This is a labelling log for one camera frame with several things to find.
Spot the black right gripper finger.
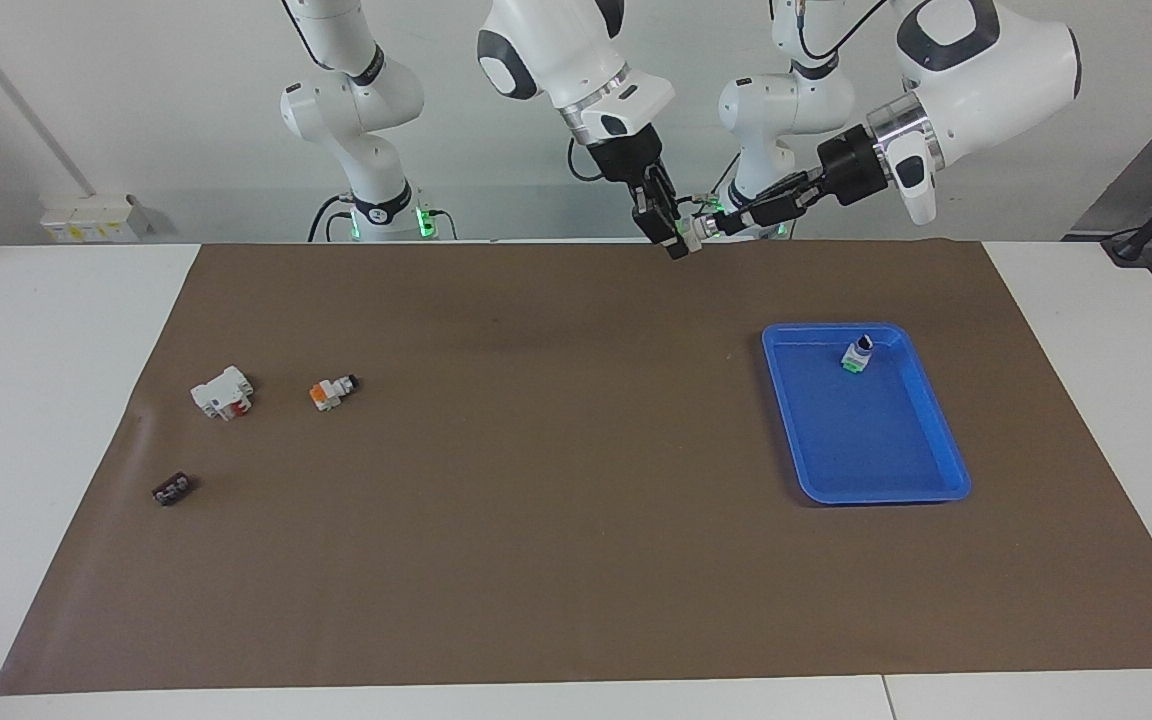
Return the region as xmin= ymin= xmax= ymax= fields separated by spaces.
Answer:
xmin=664 ymin=195 xmax=694 ymax=261
xmin=633 ymin=168 xmax=682 ymax=244

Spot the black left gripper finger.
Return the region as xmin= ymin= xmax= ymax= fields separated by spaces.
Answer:
xmin=721 ymin=190 xmax=827 ymax=238
xmin=751 ymin=170 xmax=827 ymax=213

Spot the blue plastic tray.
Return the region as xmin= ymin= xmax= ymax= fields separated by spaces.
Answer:
xmin=762 ymin=322 xmax=972 ymax=505

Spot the brown table mat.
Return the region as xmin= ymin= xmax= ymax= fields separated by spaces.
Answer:
xmin=0 ymin=240 xmax=1152 ymax=696

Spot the white red circuit breaker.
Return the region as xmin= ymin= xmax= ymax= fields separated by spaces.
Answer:
xmin=190 ymin=366 xmax=255 ymax=422

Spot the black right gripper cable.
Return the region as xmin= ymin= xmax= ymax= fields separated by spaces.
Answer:
xmin=566 ymin=138 xmax=605 ymax=184

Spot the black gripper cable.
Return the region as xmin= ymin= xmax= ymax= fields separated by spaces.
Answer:
xmin=566 ymin=138 xmax=605 ymax=184
xmin=794 ymin=0 xmax=889 ymax=63

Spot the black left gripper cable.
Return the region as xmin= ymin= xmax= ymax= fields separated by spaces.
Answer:
xmin=794 ymin=0 xmax=889 ymax=63

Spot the black arm base cable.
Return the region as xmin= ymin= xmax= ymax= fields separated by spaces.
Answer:
xmin=307 ymin=194 xmax=351 ymax=243

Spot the orange base switch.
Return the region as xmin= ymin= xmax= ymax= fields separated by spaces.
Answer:
xmin=309 ymin=375 xmax=361 ymax=412

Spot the white wall socket box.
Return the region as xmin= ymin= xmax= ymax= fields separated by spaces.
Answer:
xmin=40 ymin=194 xmax=153 ymax=244

